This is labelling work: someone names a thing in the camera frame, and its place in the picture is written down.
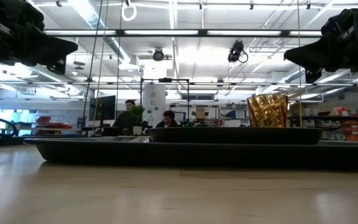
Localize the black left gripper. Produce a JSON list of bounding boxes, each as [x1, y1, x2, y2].
[[0, 0, 79, 76]]

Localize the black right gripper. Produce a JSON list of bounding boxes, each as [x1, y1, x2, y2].
[[283, 0, 358, 84]]

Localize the amber textured glass cup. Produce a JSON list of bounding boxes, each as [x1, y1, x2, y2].
[[246, 93, 290, 128]]

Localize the dark grey round plate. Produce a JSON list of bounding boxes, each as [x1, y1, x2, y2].
[[147, 126, 323, 146]]

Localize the orange-handled metal fork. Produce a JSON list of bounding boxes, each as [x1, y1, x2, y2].
[[116, 136, 150, 144]]

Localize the red flat tray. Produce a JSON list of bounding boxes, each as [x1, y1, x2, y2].
[[46, 123, 73, 130]]

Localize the black rectangular serving tray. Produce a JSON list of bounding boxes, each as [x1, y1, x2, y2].
[[23, 136, 358, 171]]

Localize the black computer monitor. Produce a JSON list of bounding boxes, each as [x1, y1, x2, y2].
[[88, 95, 117, 123]]

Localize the blue box with white label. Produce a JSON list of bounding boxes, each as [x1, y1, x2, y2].
[[227, 110, 247, 119]]

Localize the person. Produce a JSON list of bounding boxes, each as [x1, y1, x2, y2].
[[155, 109, 179, 128], [112, 99, 140, 131]]

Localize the green potted plant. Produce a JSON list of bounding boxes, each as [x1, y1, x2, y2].
[[129, 105, 146, 127]]

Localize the white cylindrical tank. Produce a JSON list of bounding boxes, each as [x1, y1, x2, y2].
[[142, 84, 167, 126]]

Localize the black hanging cable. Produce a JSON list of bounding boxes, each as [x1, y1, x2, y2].
[[81, 0, 104, 129], [115, 0, 124, 119]]

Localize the black overhead camera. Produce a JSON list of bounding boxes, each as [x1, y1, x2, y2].
[[227, 39, 249, 63]]

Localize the white cable loop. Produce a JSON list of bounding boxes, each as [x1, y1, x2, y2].
[[121, 2, 138, 22]]

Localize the black overhead frame beam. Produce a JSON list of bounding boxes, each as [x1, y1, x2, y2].
[[42, 29, 323, 39]]

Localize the round black ceiling camera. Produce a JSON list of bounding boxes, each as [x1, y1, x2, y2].
[[152, 47, 165, 62]]

